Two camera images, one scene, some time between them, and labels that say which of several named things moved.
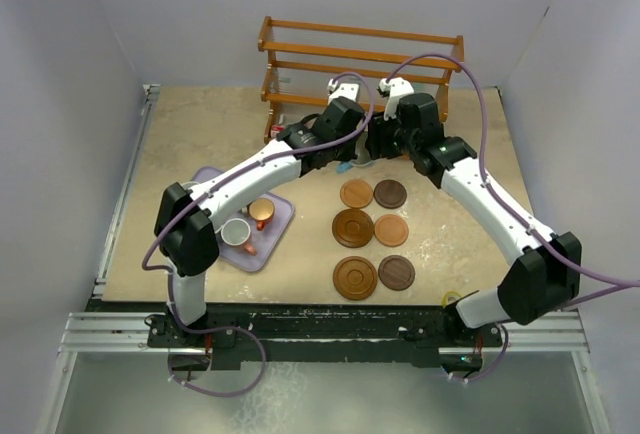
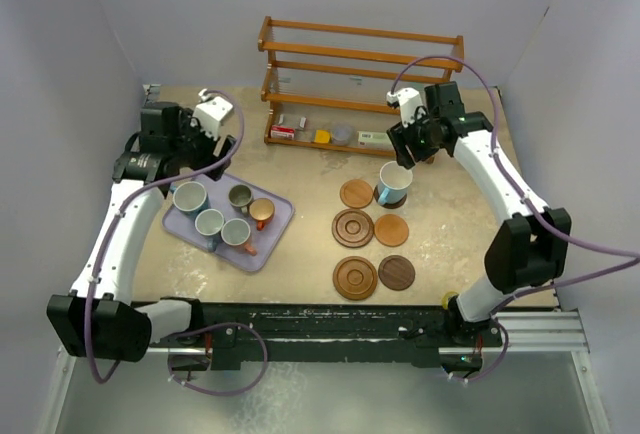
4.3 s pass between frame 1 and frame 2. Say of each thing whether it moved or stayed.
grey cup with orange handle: stayed
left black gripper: moved
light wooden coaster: stayed
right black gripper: moved
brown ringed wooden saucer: stayed
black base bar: stayed
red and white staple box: stayed
